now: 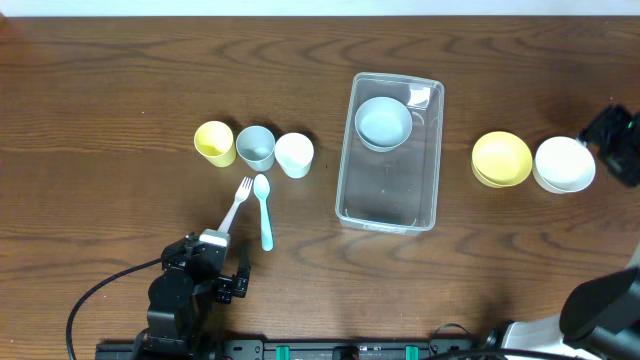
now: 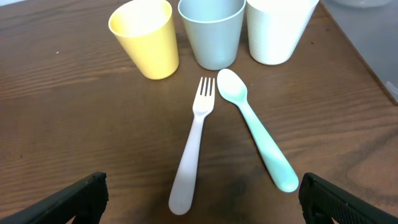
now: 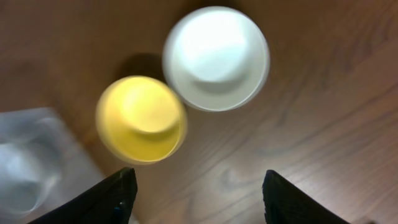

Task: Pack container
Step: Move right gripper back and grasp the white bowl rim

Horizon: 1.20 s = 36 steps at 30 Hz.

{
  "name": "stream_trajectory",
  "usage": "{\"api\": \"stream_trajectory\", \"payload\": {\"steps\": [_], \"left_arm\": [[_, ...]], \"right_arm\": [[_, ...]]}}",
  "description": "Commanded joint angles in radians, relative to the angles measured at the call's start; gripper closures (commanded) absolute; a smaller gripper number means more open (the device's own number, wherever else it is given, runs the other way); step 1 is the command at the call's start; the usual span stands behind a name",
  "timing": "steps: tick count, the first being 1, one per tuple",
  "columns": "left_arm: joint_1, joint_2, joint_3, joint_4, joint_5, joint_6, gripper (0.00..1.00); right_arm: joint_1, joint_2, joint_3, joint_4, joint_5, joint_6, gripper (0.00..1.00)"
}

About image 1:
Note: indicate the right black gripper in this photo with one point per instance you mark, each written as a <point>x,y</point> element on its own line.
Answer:
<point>605,136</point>

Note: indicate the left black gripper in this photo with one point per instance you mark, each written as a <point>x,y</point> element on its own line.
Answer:
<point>220,282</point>

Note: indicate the white bowl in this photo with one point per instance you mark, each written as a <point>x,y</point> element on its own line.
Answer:
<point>563,165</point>

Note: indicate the white plastic fork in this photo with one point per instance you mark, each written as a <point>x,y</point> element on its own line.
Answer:
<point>241,195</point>

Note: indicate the light blue plastic spoon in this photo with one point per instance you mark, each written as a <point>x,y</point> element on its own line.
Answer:
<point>262,190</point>

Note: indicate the yellow bowl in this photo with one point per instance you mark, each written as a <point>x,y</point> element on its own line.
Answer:
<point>501,159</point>

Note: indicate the grey cup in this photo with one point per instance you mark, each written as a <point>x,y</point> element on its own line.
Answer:
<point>256,145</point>

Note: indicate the white cup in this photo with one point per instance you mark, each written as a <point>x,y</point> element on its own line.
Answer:
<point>294,153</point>

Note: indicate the yellow cup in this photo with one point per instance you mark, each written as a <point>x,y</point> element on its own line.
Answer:
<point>214,140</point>

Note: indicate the grey bowl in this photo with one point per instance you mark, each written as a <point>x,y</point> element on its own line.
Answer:
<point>383,124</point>

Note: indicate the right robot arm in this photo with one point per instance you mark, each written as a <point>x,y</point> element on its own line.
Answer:
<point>600,318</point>

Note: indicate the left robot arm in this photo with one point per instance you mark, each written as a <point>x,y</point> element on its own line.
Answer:
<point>181,298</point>

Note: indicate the clear plastic container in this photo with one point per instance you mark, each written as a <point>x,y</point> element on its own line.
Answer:
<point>397,191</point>

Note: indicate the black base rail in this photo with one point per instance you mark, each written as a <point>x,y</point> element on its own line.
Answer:
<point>385,350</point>

